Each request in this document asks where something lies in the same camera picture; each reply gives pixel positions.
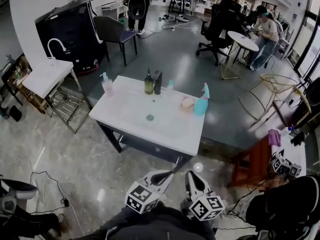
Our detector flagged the olive glass pump bottle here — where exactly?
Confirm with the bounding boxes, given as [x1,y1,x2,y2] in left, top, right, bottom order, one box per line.
[144,67,154,95]

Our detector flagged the black device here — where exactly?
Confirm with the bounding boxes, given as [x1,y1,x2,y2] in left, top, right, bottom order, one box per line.
[290,131,307,146]

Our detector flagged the large black machine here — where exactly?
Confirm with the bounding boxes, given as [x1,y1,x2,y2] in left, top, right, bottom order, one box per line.
[34,0,108,75]

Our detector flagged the person's torso in black jacket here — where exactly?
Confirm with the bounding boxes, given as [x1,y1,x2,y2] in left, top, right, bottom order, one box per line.
[74,201,216,240]

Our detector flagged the clear bottle teal cap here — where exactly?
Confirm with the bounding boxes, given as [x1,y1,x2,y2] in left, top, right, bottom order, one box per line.
[165,79,175,99]

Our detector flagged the white gooseneck faucet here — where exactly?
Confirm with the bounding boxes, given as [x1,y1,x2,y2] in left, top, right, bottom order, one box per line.
[46,38,68,60]

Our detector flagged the round white table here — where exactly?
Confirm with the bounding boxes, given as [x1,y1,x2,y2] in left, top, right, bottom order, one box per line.
[227,30,260,65]

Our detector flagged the black cable with adapter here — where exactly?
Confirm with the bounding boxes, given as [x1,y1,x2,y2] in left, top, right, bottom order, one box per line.
[29,171,87,236]

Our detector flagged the pink pump bottle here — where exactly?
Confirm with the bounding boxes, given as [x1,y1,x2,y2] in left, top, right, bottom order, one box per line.
[99,71,115,97]

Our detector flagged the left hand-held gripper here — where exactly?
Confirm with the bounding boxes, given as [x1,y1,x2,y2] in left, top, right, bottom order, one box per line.
[124,170,174,215]

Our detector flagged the grey chair purple seat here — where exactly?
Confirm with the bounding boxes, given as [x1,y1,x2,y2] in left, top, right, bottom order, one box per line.
[93,15,138,67]

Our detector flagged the wooden shelf with items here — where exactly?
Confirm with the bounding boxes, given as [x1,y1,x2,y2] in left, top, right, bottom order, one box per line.
[0,53,48,115]

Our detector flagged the small white washbasin metal stand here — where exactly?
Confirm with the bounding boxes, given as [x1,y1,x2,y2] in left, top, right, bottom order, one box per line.
[22,58,93,135]

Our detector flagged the purple cloth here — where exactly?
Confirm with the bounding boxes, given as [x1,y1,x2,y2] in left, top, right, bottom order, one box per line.
[267,128,282,146]

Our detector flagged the gold wire chair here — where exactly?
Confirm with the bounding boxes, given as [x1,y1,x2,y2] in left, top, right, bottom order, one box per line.
[238,73,312,127]

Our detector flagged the white washbasin on dark stand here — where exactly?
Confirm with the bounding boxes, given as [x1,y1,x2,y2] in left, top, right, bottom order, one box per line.
[88,75,206,172]

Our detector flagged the black office chair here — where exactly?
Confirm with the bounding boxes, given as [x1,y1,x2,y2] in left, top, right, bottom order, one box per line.
[195,0,247,67]

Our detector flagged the white power strip cable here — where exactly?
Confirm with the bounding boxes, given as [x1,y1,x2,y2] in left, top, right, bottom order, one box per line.
[147,16,203,35]

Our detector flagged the wooden chair dark seat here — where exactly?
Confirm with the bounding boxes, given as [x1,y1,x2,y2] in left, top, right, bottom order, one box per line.
[272,85,320,129]

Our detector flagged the teal spray bottle pink trigger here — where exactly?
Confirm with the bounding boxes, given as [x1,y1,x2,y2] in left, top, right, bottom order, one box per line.
[193,82,210,117]

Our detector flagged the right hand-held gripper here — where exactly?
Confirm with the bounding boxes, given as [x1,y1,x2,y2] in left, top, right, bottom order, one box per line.
[186,170,225,222]

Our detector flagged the black faucet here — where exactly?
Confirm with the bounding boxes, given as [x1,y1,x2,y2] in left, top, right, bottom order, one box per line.
[152,70,163,95]

